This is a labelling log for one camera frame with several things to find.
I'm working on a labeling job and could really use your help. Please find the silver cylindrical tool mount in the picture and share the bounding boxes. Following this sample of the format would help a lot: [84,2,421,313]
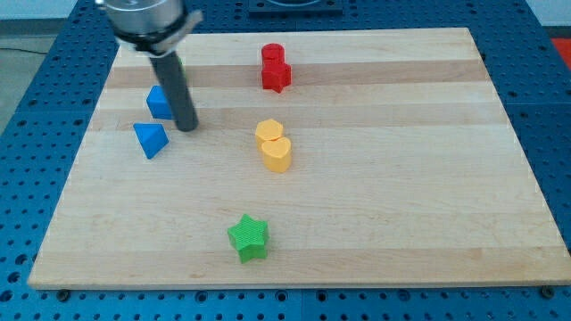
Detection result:
[95,0,203,56]

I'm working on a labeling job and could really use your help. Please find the blue triangle block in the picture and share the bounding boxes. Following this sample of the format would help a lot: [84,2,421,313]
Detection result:
[133,123,170,159]

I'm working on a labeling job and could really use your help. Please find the green star block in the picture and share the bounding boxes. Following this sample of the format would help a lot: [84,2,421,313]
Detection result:
[228,214,269,264]

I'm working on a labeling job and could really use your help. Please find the yellow hexagon block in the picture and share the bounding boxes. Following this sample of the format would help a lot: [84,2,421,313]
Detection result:
[254,119,284,151]

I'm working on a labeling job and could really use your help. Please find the blue cube block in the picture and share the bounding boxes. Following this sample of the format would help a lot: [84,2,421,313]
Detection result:
[146,86,173,120]

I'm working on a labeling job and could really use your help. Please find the red star block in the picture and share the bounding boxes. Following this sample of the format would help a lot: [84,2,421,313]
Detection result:
[261,62,292,93]

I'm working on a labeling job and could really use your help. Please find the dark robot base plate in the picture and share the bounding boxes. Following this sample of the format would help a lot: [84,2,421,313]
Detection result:
[246,0,344,17]

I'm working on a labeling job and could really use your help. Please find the red cylinder block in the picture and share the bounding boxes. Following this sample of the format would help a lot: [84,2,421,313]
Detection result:
[261,43,285,65]

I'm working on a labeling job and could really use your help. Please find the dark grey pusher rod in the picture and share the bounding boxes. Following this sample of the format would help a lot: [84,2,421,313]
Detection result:
[150,52,199,132]

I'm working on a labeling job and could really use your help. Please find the light wooden board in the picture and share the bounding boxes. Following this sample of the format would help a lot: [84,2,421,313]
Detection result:
[29,28,570,290]

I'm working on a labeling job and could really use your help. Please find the yellow heart block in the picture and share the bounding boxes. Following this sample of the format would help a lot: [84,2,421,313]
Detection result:
[261,137,292,173]

